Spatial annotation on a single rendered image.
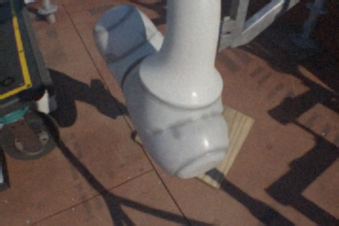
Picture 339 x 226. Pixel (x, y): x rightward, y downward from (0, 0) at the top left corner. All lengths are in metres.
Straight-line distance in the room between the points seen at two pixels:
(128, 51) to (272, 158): 0.61
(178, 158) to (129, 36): 0.19
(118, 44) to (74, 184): 0.49
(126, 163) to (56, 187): 0.22
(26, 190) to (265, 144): 0.79
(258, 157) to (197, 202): 0.26
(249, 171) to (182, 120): 0.52
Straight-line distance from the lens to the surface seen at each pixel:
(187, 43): 0.22
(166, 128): 0.25
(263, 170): 0.77
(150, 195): 0.67
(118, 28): 0.34
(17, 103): 0.53
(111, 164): 0.73
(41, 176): 0.78
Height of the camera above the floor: 0.63
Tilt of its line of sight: 49 degrees down
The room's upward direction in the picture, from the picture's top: 3 degrees clockwise
